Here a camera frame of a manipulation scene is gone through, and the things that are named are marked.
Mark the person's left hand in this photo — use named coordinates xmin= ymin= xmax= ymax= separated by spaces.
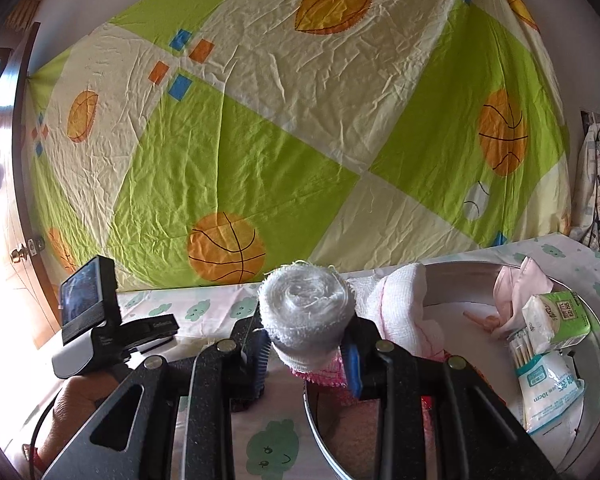
xmin=37 ymin=372 xmax=126 ymax=467

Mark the basketball print hanging sheet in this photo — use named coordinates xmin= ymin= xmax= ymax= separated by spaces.
xmin=27 ymin=0 xmax=573 ymax=293

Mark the white gauze roll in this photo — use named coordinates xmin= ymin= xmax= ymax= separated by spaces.
xmin=256 ymin=260 xmax=357 ymax=368

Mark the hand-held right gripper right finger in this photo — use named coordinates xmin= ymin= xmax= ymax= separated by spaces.
xmin=341 ymin=317 xmax=558 ymax=480

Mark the pink cloth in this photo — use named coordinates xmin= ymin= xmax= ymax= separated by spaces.
xmin=462 ymin=256 xmax=553 ymax=336

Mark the round metal tin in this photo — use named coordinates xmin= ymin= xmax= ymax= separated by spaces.
xmin=302 ymin=255 xmax=600 ymax=480

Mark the wooden cotton swabs pack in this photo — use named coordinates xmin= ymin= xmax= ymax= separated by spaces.
xmin=507 ymin=330 xmax=538 ymax=368

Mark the wooden door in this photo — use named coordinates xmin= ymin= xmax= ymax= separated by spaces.
xmin=0 ymin=22 xmax=48 ymax=351

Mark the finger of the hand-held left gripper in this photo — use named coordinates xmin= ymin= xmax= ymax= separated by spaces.
xmin=122 ymin=314 xmax=180 ymax=353

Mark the cloud print bed sheet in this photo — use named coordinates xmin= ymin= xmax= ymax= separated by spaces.
xmin=115 ymin=234 xmax=600 ymax=480

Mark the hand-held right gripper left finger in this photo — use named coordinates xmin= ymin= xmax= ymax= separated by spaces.
xmin=42 ymin=305 xmax=272 ymax=480

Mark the white towel with pink trim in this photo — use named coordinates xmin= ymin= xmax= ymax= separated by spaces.
xmin=290 ymin=262 xmax=448 ymax=388

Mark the white blue swab bag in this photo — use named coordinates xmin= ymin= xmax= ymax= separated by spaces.
xmin=515 ymin=350 xmax=586 ymax=435

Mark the white green tissue pack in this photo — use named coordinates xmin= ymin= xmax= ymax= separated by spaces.
xmin=522 ymin=291 xmax=592 ymax=355

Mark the black cable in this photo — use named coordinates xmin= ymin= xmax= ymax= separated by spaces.
xmin=27 ymin=400 xmax=56 ymax=480

